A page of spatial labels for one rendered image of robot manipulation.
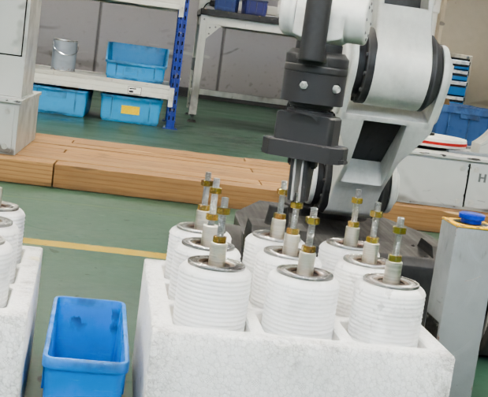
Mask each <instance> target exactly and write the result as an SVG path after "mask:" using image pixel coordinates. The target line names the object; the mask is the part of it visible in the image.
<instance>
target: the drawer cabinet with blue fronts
mask: <svg viewBox="0 0 488 397"><path fill-rule="evenodd" d="M450 55H451V58H452V61H453V76H452V80H451V84H450V87H449V90H448V93H447V95H446V98H448V99H449V102H451V103H456V104H463V105H465V101H466V96H467V91H468V82H469V77H470V72H471V63H472V58H473V56H468V55H463V54H451V53H450Z"/></svg>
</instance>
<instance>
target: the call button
mask: <svg viewBox="0 0 488 397"><path fill-rule="evenodd" d="M459 217H461V219H460V221H462V222H464V223H468V224H482V221H484V220H485V218H486V216H485V215H484V214H481V213H476V212H471V211H460V212H459Z"/></svg>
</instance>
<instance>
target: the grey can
mask: <svg viewBox="0 0 488 397"><path fill-rule="evenodd" d="M52 44H53V51H52V59H51V67H50V69H53V70H58V71H64V72H75V66H76V53H77V52H78V50H77V47H78V49H79V46H78V41H76V40H70V39H58V38H54V41H53V42H52Z"/></svg>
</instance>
